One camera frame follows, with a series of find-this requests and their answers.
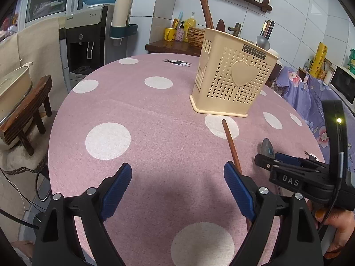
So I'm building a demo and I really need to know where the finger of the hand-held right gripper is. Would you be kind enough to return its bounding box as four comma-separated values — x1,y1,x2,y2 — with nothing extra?
254,153,306,174
276,152,329,170

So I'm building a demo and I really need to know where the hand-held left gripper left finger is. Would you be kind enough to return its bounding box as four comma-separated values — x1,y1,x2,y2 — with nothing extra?
33,162,133,266

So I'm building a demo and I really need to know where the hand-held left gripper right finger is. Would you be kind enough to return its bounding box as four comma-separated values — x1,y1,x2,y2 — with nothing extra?
223,160,324,266

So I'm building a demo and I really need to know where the shiny metal spoon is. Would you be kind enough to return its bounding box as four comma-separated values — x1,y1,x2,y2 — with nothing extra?
261,138,276,156

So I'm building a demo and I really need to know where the cream plastic utensil holder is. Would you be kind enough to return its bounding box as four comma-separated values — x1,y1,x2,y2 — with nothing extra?
190,28,280,118

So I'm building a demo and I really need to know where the matte silver spoon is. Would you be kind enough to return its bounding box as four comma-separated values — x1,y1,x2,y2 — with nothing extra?
256,35,271,51

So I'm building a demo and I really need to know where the person's right hand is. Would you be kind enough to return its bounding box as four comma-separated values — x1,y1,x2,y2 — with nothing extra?
306,199,355,259

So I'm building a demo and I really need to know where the purple floral cloth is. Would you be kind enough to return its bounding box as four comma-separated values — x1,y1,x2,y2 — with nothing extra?
270,66,355,172

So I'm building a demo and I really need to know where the pink polka dot tablecloth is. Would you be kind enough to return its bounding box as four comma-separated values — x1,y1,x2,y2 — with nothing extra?
48,53,326,266

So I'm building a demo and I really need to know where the cream and brown container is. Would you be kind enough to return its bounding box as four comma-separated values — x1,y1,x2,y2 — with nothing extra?
266,48,283,88

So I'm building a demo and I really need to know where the white microwave oven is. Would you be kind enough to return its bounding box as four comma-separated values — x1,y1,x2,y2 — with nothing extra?
330,65,355,104

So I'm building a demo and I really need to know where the yellow printed packet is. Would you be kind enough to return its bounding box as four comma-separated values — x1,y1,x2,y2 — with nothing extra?
309,42,328,78

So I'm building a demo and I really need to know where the dark wooden stool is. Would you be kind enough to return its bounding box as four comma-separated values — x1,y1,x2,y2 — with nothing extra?
0,75,53,156

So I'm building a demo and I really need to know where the wicker basket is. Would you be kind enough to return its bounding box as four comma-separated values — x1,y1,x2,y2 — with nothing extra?
187,26,206,48

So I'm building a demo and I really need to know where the cream cooking pot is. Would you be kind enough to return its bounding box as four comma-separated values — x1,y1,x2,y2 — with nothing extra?
0,62,34,145

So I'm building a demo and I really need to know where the dark wooden counter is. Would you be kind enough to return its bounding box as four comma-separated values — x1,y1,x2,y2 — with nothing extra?
145,40,201,57

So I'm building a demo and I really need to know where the pink patterned pump bottle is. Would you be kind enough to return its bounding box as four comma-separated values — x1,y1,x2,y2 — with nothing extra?
176,22,186,42

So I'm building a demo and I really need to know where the white water dispenser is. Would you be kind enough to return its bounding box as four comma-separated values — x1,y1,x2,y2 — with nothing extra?
65,5,109,88

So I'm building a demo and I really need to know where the yellow soap pump bottle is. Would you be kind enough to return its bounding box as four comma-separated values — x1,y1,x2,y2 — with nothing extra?
183,12,197,35

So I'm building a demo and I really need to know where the beige cloth cover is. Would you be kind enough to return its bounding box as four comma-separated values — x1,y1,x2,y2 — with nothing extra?
0,17,68,122

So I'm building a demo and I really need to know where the black floor cable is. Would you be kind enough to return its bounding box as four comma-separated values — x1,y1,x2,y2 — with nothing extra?
0,166,53,230

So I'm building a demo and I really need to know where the blue wall holder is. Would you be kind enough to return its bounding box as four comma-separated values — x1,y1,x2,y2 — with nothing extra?
109,23,138,47

